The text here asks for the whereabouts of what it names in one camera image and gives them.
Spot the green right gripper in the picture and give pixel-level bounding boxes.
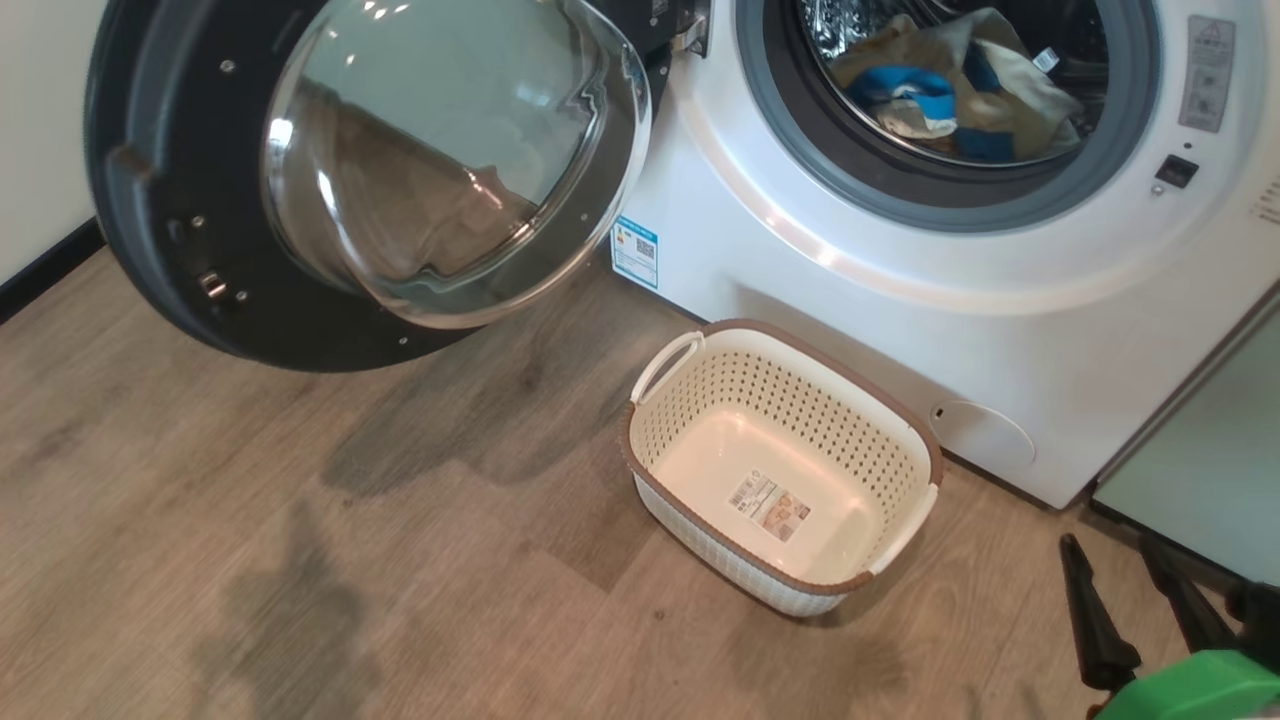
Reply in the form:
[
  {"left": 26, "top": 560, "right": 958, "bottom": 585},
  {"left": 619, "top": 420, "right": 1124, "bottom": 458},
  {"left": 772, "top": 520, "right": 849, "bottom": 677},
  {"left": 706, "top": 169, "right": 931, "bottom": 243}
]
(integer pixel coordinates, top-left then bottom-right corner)
[{"left": 1058, "top": 533, "right": 1280, "bottom": 720}]

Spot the plain pale yellow garment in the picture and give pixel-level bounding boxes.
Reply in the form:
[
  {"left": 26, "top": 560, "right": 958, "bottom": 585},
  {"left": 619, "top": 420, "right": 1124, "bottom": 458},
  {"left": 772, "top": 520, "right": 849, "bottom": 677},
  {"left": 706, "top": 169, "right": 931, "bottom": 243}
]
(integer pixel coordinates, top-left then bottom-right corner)
[{"left": 830, "top": 8, "right": 1083, "bottom": 163}]

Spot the yellow garment with blue patches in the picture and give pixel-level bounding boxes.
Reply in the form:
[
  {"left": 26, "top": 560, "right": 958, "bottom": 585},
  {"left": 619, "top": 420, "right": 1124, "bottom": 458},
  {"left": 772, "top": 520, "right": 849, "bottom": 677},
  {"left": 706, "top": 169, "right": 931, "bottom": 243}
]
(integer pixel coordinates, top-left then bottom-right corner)
[{"left": 848, "top": 42, "right": 1021, "bottom": 163}]

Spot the round black glass washer door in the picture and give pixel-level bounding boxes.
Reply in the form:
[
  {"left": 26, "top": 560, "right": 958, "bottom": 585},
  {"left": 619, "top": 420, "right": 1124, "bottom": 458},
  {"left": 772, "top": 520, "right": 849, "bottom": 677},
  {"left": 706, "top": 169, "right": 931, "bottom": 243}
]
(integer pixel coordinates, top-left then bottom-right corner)
[{"left": 83, "top": 0, "right": 701, "bottom": 374}]

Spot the white front-load washing machine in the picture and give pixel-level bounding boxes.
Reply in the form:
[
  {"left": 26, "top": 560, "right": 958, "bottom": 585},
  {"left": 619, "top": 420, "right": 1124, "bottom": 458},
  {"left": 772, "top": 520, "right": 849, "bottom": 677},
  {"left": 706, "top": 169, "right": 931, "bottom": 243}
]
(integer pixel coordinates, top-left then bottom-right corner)
[{"left": 608, "top": 0, "right": 1280, "bottom": 511}]

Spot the grey metal bracket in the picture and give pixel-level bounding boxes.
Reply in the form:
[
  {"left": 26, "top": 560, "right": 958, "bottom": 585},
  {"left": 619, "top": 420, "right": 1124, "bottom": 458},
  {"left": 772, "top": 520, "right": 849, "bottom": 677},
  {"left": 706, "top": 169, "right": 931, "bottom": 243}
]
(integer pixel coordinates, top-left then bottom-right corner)
[{"left": 670, "top": 0, "right": 713, "bottom": 58}]

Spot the pale green cabinet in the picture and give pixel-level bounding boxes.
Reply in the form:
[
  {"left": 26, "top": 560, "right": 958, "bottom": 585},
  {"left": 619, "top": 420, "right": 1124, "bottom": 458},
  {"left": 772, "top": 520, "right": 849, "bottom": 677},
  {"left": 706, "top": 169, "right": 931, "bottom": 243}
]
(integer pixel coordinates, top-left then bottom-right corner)
[{"left": 1090, "top": 285, "right": 1280, "bottom": 586}]

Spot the round drain filter cover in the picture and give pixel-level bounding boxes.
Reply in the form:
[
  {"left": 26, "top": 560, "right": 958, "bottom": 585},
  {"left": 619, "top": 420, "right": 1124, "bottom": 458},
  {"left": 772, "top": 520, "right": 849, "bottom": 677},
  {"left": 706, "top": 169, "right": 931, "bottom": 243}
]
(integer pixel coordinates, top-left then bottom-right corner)
[{"left": 930, "top": 400, "right": 1037, "bottom": 468}]

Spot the paper product sticker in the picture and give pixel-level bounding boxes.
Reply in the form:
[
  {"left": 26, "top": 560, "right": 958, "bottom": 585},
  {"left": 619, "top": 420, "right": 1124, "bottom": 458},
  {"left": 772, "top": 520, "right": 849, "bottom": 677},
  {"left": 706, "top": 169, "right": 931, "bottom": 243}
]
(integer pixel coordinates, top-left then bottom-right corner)
[{"left": 727, "top": 473, "right": 812, "bottom": 542}]

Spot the cream laundry basket brown rim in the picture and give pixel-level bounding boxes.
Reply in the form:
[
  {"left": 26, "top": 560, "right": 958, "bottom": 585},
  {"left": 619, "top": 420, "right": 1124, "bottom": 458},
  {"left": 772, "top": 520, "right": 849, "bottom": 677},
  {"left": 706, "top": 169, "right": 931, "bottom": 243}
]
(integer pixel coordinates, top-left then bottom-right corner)
[{"left": 620, "top": 318, "right": 944, "bottom": 618}]

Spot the grey warning sticker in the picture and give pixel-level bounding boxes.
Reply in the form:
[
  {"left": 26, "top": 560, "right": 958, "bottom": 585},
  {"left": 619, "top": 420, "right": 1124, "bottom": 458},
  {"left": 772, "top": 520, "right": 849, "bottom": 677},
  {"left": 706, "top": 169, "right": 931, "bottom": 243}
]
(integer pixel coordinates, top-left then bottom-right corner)
[{"left": 1178, "top": 14, "right": 1237, "bottom": 134}]

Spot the blue energy label sticker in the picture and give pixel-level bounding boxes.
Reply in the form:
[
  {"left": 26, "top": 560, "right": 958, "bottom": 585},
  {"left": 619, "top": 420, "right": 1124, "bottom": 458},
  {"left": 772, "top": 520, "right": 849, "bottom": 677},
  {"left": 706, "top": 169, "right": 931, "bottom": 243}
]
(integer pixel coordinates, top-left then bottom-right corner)
[{"left": 610, "top": 215, "right": 661, "bottom": 291}]

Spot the black baseboard strip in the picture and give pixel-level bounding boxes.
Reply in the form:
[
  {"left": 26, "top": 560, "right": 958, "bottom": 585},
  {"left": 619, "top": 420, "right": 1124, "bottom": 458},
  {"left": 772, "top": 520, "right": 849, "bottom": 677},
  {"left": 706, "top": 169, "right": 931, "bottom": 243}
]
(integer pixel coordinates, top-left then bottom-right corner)
[{"left": 0, "top": 218, "right": 106, "bottom": 324}]

